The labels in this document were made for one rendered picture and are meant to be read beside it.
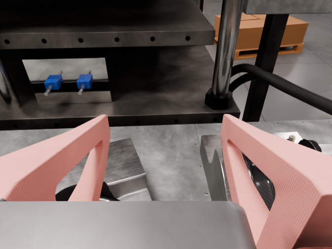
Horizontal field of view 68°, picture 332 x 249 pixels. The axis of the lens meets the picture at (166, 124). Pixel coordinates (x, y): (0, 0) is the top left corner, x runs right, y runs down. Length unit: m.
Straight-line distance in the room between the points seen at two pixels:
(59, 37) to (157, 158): 0.50
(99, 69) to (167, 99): 0.27
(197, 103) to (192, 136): 0.21
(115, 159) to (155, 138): 0.24
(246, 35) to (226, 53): 2.62
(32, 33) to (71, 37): 0.12
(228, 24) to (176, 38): 0.17
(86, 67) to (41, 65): 0.15
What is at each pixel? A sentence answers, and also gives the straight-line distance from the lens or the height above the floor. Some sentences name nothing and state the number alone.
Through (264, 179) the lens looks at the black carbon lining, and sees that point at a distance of 0.50.
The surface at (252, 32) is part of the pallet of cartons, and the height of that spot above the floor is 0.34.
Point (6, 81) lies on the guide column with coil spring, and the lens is 0.99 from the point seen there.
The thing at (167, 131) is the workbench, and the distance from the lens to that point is 0.76.
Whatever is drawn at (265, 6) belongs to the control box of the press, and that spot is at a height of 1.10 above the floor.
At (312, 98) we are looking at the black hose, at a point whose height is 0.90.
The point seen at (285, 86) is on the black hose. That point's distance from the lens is 0.83.
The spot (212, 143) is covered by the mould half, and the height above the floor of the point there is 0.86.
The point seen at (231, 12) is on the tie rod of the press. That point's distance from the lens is 0.79.
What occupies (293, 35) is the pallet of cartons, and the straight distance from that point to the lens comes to 3.86.
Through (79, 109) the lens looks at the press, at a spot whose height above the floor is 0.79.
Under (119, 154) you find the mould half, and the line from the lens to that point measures 0.53.
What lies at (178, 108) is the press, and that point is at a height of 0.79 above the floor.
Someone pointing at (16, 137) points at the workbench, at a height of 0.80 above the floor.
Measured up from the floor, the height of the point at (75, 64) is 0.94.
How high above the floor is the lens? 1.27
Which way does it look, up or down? 37 degrees down
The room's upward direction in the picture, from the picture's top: straight up
